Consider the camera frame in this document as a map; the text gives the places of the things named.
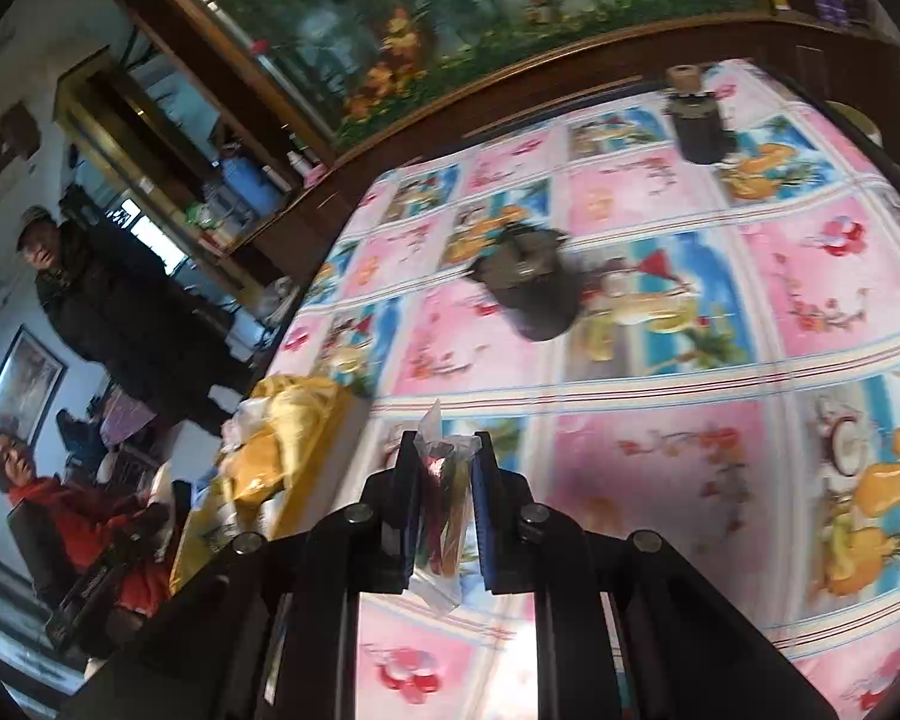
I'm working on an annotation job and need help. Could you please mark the blue water jug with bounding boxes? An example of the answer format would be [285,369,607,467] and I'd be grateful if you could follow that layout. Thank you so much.
[221,154,282,218]

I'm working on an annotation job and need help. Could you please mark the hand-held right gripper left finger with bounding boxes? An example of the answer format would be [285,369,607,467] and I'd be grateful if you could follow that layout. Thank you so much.
[90,431,421,720]

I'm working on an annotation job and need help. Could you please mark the black motor with shaft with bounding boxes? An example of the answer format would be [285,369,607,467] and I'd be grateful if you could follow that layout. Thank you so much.
[465,221,593,342]

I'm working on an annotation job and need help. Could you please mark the framed wall picture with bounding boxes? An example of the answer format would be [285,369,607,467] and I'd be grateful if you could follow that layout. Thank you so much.
[0,324,68,451]

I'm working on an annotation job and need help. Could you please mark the yellow-edged white box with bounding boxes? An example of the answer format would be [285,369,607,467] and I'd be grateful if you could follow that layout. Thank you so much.
[166,457,361,601]

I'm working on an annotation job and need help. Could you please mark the clear bag of coloured sticks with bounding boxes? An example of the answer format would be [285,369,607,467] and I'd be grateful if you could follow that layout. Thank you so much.
[409,397,481,616]

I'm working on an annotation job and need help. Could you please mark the framed floral picture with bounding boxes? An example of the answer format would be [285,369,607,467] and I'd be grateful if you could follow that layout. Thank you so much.
[150,0,766,151]

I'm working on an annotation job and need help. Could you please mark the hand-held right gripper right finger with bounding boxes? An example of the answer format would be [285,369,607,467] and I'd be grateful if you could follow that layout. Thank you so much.
[471,431,833,720]

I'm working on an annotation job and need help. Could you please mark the black motor with tan cap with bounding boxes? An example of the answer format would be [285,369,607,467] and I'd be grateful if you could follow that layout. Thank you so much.
[664,64,732,166]

